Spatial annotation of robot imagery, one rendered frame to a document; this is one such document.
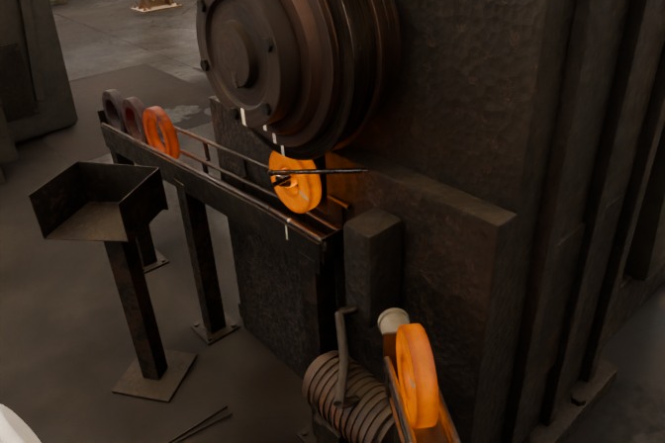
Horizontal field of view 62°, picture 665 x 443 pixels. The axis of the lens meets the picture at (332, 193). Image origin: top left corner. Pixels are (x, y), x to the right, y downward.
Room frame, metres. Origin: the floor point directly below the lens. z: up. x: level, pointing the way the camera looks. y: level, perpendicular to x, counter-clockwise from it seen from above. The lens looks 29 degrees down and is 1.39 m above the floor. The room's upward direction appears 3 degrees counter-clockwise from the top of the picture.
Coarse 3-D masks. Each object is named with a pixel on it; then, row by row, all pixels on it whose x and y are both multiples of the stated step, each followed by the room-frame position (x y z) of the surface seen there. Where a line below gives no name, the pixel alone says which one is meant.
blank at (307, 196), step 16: (272, 160) 1.14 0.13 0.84; (288, 160) 1.09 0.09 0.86; (304, 160) 1.06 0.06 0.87; (272, 176) 1.14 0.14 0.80; (304, 176) 1.05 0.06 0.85; (288, 192) 1.10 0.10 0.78; (304, 192) 1.05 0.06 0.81; (320, 192) 1.05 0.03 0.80; (288, 208) 1.10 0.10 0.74; (304, 208) 1.05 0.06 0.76
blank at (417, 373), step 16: (400, 336) 0.66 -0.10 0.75; (416, 336) 0.62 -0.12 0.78; (400, 352) 0.66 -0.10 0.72; (416, 352) 0.59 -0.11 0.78; (400, 368) 0.65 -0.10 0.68; (416, 368) 0.57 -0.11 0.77; (432, 368) 0.57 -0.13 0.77; (400, 384) 0.65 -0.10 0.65; (416, 384) 0.56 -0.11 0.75; (432, 384) 0.56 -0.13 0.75; (416, 400) 0.55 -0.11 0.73; (432, 400) 0.55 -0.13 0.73; (416, 416) 0.55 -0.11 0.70; (432, 416) 0.54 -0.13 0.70
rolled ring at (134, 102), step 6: (126, 102) 1.80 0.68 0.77; (132, 102) 1.77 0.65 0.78; (138, 102) 1.77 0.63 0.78; (126, 108) 1.81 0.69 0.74; (132, 108) 1.77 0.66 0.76; (138, 108) 1.75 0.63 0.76; (144, 108) 1.76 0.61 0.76; (126, 114) 1.83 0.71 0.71; (132, 114) 1.84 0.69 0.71; (138, 114) 1.73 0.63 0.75; (126, 120) 1.83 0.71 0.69; (132, 120) 1.84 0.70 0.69; (138, 120) 1.74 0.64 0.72; (126, 126) 1.84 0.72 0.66; (132, 126) 1.84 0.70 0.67; (132, 132) 1.82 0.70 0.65; (138, 132) 1.83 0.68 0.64; (138, 138) 1.80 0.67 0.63; (144, 138) 1.72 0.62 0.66
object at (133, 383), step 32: (64, 192) 1.36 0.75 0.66; (96, 192) 1.44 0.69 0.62; (128, 192) 1.41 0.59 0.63; (160, 192) 1.36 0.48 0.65; (64, 224) 1.31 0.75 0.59; (96, 224) 1.29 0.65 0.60; (128, 224) 1.20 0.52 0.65; (128, 256) 1.28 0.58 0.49; (128, 288) 1.28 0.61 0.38; (128, 320) 1.29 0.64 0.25; (160, 352) 1.31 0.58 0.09; (128, 384) 1.26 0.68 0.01; (160, 384) 1.26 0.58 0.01
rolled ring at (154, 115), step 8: (144, 112) 1.68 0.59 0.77; (152, 112) 1.63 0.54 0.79; (160, 112) 1.63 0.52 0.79; (144, 120) 1.69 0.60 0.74; (152, 120) 1.69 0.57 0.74; (160, 120) 1.60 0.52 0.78; (168, 120) 1.61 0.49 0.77; (144, 128) 1.70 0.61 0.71; (152, 128) 1.70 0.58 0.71; (160, 128) 1.60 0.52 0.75; (168, 128) 1.59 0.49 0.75; (152, 136) 1.69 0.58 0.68; (168, 136) 1.57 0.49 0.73; (176, 136) 1.59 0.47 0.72; (152, 144) 1.68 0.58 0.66; (160, 144) 1.68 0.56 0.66; (168, 144) 1.57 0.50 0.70; (176, 144) 1.58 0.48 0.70; (168, 152) 1.58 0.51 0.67; (176, 152) 1.59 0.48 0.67
